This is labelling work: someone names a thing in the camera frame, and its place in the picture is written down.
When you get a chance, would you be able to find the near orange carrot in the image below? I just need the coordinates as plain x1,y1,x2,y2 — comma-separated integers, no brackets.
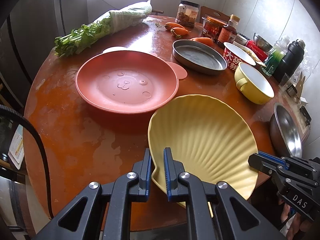
190,37,214,47

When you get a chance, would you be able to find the brown sauce bottle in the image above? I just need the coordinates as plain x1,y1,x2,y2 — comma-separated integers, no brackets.
217,14,240,49

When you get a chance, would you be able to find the red tissue pack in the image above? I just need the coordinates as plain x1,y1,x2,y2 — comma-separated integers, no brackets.
246,40,268,61

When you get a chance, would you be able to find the celery bunch in bag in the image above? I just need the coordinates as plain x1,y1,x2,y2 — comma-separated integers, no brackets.
55,0,152,57

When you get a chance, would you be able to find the yellow handled ceramic bowl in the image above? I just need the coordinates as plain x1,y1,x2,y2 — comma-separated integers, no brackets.
234,62,274,105

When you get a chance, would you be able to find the steel bowl at table edge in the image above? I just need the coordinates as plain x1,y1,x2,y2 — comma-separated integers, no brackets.
270,103,302,158

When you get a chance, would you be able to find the red jar orange lid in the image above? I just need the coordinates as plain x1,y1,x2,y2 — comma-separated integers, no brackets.
201,16,227,41

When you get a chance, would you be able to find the person's hand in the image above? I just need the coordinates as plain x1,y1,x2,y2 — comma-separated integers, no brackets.
279,199,312,239

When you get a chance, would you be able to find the red printed paper bowl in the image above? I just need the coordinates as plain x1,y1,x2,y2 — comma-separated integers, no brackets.
223,42,256,71

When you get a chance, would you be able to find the yellow shell-shaped plate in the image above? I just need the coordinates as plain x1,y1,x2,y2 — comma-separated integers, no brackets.
147,94,259,209

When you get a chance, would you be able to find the orange carrot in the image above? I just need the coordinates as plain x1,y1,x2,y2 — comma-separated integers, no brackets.
190,37,214,47
155,22,184,30
170,27,189,38

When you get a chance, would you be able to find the wooden armchair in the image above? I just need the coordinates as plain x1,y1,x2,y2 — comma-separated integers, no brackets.
152,9,164,15

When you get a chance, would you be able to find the round metal pan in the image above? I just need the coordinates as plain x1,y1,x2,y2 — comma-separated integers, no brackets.
172,40,227,75

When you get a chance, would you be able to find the far orange carrot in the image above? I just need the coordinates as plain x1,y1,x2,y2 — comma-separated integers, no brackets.
155,22,184,30

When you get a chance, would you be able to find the steel bowl on tissue pack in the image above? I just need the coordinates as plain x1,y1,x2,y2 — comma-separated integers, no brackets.
253,33,273,52

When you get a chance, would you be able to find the clear jar black lid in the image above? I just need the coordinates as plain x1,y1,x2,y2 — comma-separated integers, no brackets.
175,0,200,28

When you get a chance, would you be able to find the green drink bottle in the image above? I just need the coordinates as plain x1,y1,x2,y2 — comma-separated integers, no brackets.
262,36,290,76

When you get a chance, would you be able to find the middle orange carrot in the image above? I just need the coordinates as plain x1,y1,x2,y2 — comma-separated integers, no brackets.
170,27,189,38

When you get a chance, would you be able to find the black thermos bottle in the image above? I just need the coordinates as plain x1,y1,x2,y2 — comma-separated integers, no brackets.
273,40,305,83

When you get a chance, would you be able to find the black cable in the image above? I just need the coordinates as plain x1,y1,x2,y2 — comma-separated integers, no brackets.
0,103,54,219

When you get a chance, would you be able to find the white plate of stir-fry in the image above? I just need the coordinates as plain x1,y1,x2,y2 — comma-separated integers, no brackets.
233,41,265,67

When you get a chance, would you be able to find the grey refrigerator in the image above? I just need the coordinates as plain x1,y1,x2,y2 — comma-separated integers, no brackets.
1,0,58,108

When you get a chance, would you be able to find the pink bear-face plate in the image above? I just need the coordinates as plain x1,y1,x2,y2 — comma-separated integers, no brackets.
75,50,188,114

